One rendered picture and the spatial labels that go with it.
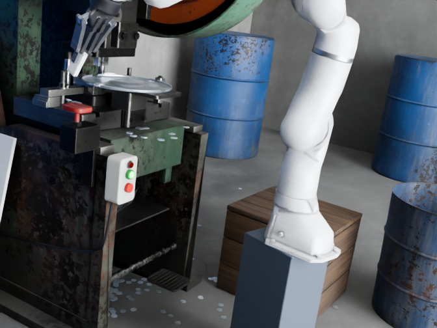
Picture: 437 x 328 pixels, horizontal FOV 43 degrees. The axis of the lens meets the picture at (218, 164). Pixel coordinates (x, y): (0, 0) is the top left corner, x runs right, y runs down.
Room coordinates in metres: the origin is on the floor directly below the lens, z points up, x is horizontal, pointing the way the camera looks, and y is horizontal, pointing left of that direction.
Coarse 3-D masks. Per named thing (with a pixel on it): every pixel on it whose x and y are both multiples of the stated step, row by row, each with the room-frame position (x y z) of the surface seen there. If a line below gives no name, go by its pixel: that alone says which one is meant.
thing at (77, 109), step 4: (64, 104) 1.43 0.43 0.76; (68, 104) 1.44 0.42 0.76; (72, 104) 1.44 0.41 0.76; (76, 104) 1.45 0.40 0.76; (80, 104) 1.46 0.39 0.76; (64, 108) 1.42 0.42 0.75; (68, 108) 1.42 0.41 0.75; (72, 108) 1.41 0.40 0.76; (76, 108) 1.41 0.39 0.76; (80, 108) 1.41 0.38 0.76; (84, 108) 1.42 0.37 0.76; (88, 108) 1.43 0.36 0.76; (72, 112) 1.41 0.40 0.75; (76, 112) 1.41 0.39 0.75; (80, 112) 1.41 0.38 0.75; (84, 112) 1.42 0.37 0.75; (88, 112) 1.43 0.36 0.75; (76, 116) 1.44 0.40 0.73; (76, 120) 1.44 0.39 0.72
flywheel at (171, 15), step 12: (192, 0) 2.11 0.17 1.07; (204, 0) 2.05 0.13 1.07; (216, 0) 2.03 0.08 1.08; (228, 0) 2.02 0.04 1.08; (156, 12) 2.15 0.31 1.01; (168, 12) 2.12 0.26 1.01; (180, 12) 2.10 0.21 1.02; (192, 12) 2.07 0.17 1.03; (204, 12) 2.05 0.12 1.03; (216, 12) 2.06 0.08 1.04; (180, 24) 2.11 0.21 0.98; (192, 24) 2.16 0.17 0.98
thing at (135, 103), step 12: (120, 96) 1.73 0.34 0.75; (132, 96) 1.72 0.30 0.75; (144, 96) 1.66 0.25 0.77; (156, 96) 1.64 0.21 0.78; (168, 96) 1.69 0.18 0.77; (120, 108) 1.73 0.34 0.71; (132, 108) 1.73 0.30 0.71; (144, 108) 1.79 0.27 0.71; (132, 120) 1.72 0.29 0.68; (144, 120) 1.79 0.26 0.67
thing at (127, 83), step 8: (88, 80) 1.74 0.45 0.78; (96, 80) 1.76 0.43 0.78; (104, 80) 1.79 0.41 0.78; (112, 80) 1.77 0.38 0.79; (120, 80) 1.79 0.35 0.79; (128, 80) 1.81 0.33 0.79; (136, 80) 1.88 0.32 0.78; (144, 80) 1.90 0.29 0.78; (104, 88) 1.64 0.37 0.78; (112, 88) 1.64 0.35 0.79; (120, 88) 1.68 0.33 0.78; (128, 88) 1.70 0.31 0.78; (136, 88) 1.72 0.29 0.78; (144, 88) 1.74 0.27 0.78; (152, 88) 1.76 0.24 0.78; (160, 88) 1.78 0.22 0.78; (168, 88) 1.80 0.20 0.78
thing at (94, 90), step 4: (76, 76) 1.80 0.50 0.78; (76, 80) 1.79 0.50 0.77; (80, 80) 1.78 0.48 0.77; (76, 84) 1.79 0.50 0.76; (80, 84) 1.78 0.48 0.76; (84, 84) 1.77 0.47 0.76; (88, 84) 1.76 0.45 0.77; (84, 88) 1.77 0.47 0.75; (88, 88) 1.76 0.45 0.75; (92, 88) 1.76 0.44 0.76; (96, 88) 1.77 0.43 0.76; (100, 88) 1.78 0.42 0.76; (84, 92) 1.77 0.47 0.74; (88, 92) 1.76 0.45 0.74; (92, 92) 1.75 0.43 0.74; (96, 92) 1.77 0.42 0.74; (100, 92) 1.78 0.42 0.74; (104, 92) 1.80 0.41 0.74; (108, 92) 1.82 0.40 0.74
